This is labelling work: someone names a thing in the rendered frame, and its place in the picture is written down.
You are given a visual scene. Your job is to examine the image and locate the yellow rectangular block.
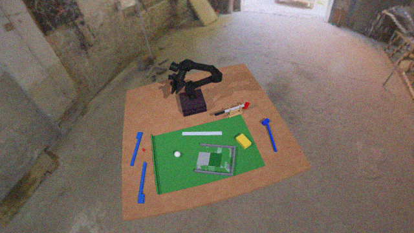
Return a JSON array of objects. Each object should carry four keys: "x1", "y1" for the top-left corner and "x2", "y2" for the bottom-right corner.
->
[{"x1": 235, "y1": 134, "x2": 251, "y2": 150}]

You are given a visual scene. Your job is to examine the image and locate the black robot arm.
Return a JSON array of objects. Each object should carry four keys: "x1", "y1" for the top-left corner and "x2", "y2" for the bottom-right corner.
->
[{"x1": 168, "y1": 60, "x2": 223, "y2": 100}]

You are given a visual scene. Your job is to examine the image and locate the green flat mat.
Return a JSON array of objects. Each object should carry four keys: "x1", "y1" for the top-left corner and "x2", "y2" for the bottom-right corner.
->
[{"x1": 153, "y1": 115, "x2": 265, "y2": 194}]

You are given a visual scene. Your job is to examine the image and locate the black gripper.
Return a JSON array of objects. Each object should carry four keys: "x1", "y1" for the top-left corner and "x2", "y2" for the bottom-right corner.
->
[{"x1": 170, "y1": 73, "x2": 187, "y2": 94}]

